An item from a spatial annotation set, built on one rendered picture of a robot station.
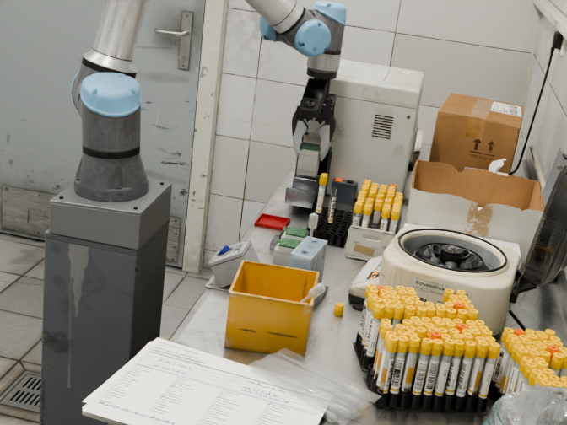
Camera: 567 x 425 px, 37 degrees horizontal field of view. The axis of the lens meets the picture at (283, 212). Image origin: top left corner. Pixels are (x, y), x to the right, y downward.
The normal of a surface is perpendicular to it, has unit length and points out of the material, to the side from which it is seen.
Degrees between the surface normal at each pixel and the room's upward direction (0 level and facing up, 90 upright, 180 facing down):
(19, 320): 0
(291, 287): 90
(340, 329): 0
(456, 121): 88
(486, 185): 87
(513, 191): 88
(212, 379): 1
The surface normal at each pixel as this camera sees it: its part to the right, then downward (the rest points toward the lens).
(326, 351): 0.12, -0.93
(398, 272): -0.55, 0.22
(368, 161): -0.20, 0.31
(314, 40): 0.32, 0.36
